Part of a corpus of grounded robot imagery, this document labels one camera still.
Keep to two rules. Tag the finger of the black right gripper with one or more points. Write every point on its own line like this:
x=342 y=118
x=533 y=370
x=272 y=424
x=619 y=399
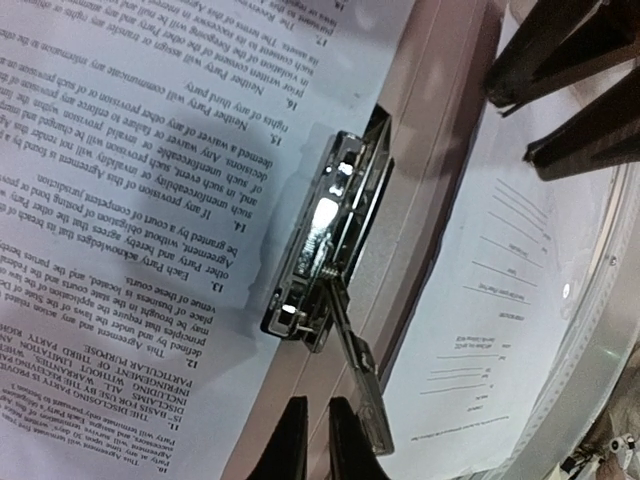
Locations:
x=603 y=134
x=560 y=43

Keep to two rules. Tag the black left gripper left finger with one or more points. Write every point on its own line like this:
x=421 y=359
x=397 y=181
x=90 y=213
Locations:
x=285 y=455

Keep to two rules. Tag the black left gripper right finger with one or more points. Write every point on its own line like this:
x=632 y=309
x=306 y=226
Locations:
x=351 y=455

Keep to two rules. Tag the pink paper folder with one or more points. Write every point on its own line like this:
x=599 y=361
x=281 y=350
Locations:
x=433 y=92

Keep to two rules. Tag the white paper stack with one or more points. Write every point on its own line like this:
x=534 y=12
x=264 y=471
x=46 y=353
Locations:
x=154 y=158

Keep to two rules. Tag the metal folder clip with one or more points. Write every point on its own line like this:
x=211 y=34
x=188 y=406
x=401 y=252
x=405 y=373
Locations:
x=310 y=298

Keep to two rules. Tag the aluminium front rail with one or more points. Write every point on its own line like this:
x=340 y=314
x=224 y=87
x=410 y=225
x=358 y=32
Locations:
x=596 y=348

